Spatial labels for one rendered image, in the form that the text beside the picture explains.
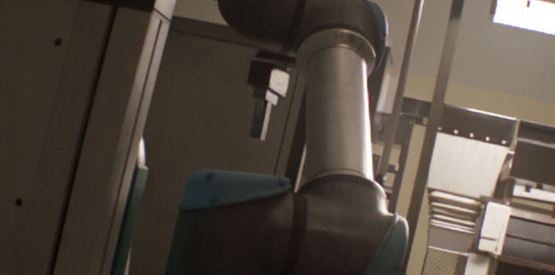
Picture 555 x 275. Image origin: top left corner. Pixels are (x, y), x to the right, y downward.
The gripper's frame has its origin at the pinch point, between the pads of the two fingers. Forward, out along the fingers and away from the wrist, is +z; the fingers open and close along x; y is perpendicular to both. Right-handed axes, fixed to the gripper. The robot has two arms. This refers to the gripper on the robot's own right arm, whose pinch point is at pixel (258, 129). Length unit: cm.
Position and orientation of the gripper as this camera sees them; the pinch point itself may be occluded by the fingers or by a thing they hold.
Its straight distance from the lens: 171.5
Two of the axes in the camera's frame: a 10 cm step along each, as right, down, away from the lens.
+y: -9.4, -1.6, 2.9
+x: -2.6, -1.4, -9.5
